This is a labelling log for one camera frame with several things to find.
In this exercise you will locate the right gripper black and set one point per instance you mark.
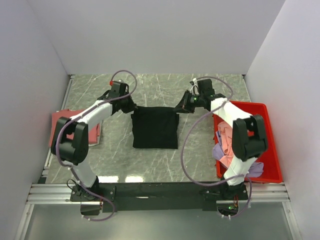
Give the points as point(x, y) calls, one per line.
point(184, 106)

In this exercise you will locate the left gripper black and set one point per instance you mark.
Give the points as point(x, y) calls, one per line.
point(131, 107)

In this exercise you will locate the black t-shirt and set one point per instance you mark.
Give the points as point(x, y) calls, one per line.
point(155, 128)

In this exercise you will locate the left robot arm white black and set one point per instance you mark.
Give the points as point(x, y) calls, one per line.
point(70, 141)

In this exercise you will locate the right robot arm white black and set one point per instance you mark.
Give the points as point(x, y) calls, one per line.
point(249, 137)

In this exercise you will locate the folded red t-shirt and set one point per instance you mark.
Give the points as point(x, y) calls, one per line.
point(94, 133)

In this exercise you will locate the pink garment in bin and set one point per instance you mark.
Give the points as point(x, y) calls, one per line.
point(226, 135)

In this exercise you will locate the lavender garment in bin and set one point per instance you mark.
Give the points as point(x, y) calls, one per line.
point(256, 169)

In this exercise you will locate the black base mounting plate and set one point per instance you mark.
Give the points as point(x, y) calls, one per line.
point(151, 196)

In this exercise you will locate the aluminium frame rail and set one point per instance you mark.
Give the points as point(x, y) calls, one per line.
point(53, 194)

